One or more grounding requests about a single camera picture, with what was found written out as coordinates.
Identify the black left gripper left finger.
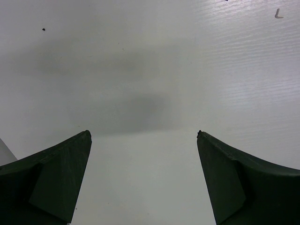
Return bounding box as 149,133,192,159
0,130,92,225

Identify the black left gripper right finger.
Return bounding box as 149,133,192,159
197,131,300,225

